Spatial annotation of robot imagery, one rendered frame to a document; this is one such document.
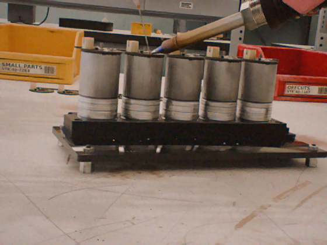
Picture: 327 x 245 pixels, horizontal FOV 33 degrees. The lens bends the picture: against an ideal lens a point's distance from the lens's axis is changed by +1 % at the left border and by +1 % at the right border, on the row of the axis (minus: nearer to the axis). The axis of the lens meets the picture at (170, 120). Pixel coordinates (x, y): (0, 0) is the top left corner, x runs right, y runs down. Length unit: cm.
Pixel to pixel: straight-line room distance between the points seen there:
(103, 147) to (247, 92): 12
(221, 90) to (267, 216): 12
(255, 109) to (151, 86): 8
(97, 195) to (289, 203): 9
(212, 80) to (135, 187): 11
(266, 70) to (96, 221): 19
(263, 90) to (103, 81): 11
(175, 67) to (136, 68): 3
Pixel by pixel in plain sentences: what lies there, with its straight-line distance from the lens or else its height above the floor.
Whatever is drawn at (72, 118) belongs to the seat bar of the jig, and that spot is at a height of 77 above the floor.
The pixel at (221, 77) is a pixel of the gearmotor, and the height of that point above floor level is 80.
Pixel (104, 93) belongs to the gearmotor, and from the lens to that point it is 33.
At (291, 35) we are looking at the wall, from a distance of 504.
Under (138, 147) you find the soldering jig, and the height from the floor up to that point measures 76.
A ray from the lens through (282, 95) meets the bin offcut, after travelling 67.
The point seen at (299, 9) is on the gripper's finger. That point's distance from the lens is 30.
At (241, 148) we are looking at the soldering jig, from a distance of 34.
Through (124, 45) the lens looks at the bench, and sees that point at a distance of 270.
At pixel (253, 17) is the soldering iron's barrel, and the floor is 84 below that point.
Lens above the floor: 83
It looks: 10 degrees down
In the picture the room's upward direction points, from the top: 5 degrees clockwise
